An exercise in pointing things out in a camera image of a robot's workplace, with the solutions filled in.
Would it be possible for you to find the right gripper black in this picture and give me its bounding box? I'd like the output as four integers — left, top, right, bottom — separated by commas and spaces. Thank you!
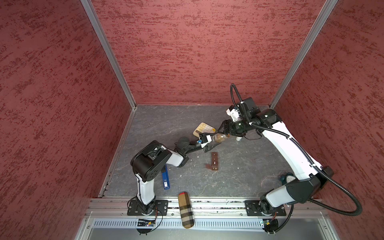
217, 116, 253, 137

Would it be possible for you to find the clear amber pill bottle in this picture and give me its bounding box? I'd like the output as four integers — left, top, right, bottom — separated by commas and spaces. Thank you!
212, 133, 230, 144

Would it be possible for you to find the brown weekly pill organizer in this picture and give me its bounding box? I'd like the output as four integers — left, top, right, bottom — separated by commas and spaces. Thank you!
206, 152, 219, 171

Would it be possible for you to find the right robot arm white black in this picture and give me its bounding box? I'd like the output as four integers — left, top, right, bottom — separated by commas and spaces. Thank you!
220, 106, 327, 216

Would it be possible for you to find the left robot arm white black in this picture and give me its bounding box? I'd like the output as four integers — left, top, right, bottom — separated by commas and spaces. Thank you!
131, 133, 228, 209

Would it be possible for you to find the yellow calculator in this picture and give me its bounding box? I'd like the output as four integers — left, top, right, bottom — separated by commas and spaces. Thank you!
193, 122, 216, 138

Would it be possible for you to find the plaid glasses case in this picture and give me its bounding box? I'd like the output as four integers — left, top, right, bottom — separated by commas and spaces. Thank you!
178, 192, 195, 229

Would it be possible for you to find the teal alarm clock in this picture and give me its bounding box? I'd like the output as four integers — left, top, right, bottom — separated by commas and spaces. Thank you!
280, 173, 296, 185

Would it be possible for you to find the right corner aluminium profile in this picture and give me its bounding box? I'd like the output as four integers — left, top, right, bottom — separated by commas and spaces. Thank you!
269, 0, 338, 109

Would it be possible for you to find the corner aluminium profile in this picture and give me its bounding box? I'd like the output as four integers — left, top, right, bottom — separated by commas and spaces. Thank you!
81, 0, 137, 111
269, 0, 338, 109

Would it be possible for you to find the left corner aluminium profile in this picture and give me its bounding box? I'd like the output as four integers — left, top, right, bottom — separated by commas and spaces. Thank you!
81, 0, 137, 111

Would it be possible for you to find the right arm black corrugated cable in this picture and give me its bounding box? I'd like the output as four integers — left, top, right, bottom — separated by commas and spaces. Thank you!
230, 83, 363, 217

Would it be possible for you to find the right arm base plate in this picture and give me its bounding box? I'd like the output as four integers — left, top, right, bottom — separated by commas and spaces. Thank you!
244, 200, 287, 217

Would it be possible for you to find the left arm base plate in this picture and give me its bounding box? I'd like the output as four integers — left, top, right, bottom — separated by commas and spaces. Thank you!
127, 198, 169, 217

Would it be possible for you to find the left circuit board with wires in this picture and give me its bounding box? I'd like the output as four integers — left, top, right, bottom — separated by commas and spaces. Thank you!
136, 207, 164, 235

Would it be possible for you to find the circuit board with wires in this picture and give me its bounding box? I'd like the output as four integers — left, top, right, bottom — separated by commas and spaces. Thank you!
263, 205, 295, 235
136, 207, 164, 235

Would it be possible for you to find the right circuit board with wires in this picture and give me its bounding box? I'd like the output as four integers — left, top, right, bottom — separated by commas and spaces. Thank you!
263, 205, 295, 235

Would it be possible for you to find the aluminium front rail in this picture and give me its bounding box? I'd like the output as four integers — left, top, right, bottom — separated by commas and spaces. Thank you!
73, 196, 341, 240

